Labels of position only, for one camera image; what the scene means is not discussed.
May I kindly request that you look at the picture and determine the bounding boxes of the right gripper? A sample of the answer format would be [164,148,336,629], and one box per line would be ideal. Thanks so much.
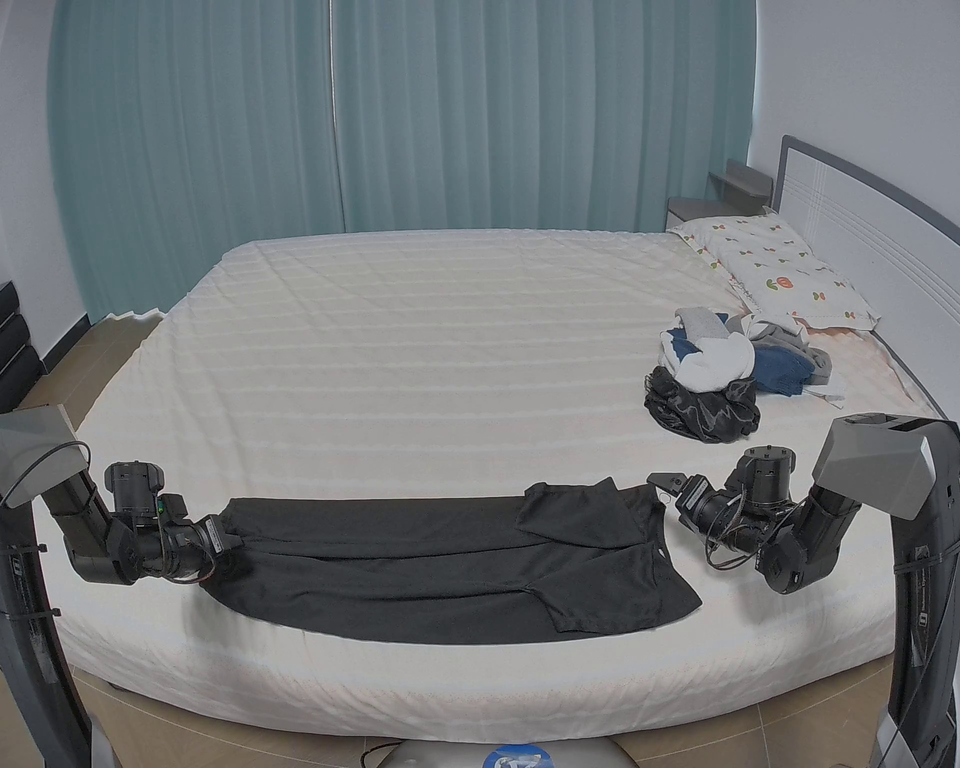
[646,471,740,535]

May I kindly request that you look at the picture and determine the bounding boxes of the blue-green curtain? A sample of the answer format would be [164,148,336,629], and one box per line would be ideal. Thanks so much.
[48,0,350,321]
[333,0,759,234]

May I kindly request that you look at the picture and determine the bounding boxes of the pile of clothes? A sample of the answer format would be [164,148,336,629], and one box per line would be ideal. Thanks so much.
[643,305,847,444]

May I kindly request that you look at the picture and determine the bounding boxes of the bed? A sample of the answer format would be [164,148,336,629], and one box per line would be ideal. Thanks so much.
[30,135,960,744]

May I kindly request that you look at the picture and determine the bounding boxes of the black T-shirt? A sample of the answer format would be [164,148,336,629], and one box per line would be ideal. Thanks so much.
[196,480,705,646]

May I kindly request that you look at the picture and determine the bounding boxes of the white printed pillow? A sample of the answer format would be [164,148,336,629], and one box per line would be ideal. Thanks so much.
[666,213,882,333]

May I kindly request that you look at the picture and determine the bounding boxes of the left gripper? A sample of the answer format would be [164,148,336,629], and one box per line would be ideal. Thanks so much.
[193,513,246,564]

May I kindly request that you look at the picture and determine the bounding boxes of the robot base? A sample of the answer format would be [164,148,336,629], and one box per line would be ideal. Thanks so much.
[390,738,624,768]

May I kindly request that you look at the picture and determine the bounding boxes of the grey bedside table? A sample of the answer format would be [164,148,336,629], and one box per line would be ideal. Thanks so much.
[666,159,774,226]

